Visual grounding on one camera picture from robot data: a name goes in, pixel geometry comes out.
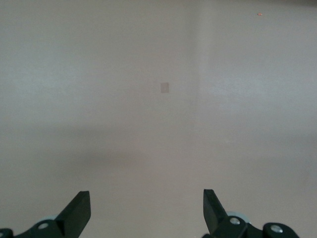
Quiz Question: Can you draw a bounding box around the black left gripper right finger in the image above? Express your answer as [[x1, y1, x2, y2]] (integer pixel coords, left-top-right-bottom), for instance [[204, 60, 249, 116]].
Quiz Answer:
[[202, 189, 263, 238]]

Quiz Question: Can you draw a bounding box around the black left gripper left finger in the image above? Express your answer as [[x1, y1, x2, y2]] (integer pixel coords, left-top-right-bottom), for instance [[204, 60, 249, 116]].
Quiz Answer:
[[15, 190, 91, 238]]

